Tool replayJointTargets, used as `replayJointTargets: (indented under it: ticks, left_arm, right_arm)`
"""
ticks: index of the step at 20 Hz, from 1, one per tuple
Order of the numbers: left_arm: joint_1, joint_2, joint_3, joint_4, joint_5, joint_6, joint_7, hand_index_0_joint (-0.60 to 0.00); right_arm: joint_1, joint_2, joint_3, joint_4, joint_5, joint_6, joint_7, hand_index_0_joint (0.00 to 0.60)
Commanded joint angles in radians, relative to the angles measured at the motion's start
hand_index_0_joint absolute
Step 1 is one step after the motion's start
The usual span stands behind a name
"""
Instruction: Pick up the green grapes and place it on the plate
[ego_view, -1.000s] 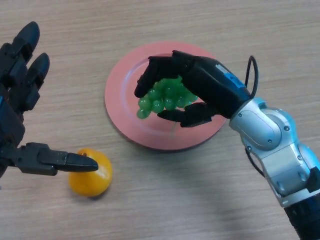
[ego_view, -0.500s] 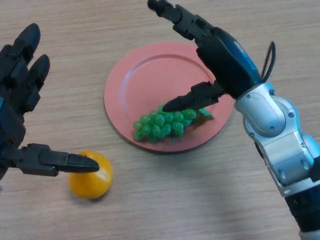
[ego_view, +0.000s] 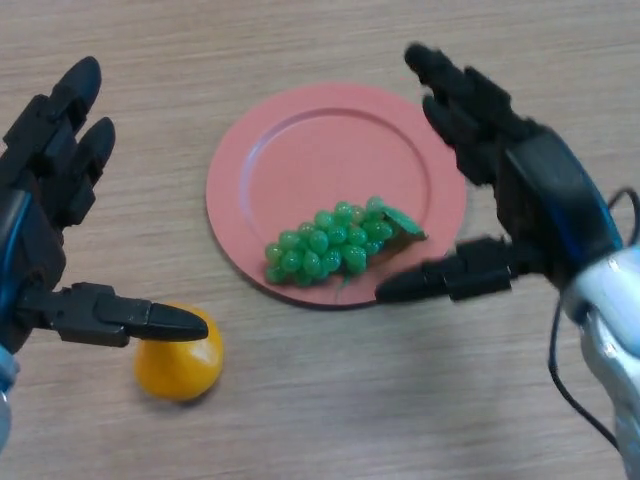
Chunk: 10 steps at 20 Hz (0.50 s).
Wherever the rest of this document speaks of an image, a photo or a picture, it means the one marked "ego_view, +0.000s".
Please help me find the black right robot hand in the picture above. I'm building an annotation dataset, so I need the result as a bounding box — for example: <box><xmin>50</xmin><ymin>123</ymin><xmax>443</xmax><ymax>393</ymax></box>
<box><xmin>374</xmin><ymin>42</ymin><xmax>626</xmax><ymax>305</ymax></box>

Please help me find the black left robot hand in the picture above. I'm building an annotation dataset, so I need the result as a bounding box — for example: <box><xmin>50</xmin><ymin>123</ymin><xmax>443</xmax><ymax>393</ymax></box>
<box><xmin>0</xmin><ymin>55</ymin><xmax>210</xmax><ymax>355</ymax></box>

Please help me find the green grape bunch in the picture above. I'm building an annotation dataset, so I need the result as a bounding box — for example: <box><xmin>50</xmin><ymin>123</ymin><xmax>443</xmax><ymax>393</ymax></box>
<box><xmin>263</xmin><ymin>195</ymin><xmax>429</xmax><ymax>301</ymax></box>

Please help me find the pink round plate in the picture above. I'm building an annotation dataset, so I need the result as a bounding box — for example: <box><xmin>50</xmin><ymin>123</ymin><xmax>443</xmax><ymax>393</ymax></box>
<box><xmin>204</xmin><ymin>82</ymin><xmax>469</xmax><ymax>309</ymax></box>

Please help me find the orange yellow pear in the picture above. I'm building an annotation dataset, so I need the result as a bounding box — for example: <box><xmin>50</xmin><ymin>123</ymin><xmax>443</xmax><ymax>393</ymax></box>
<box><xmin>133</xmin><ymin>302</ymin><xmax>225</xmax><ymax>403</ymax></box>

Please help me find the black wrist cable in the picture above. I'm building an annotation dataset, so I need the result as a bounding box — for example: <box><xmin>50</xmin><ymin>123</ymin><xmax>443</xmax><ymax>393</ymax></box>
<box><xmin>547</xmin><ymin>187</ymin><xmax>640</xmax><ymax>449</ymax></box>

